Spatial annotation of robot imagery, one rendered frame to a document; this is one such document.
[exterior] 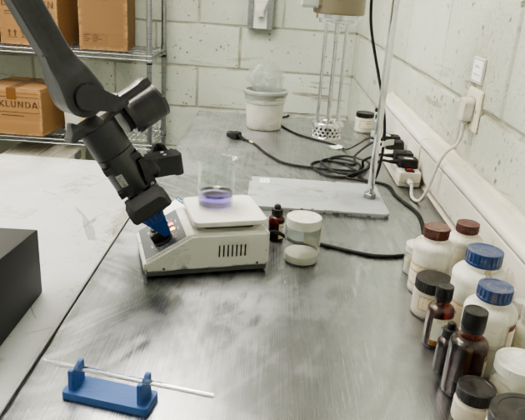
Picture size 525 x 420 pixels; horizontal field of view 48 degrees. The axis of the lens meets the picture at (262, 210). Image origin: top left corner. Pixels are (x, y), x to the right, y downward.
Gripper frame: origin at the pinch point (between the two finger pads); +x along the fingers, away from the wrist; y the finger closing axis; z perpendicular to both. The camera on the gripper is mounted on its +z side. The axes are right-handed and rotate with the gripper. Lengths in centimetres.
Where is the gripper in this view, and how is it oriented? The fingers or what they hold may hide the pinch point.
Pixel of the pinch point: (156, 217)
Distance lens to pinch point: 93.8
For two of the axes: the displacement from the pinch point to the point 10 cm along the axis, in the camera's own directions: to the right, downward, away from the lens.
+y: -3.6, -3.1, 8.8
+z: 8.3, -5.4, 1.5
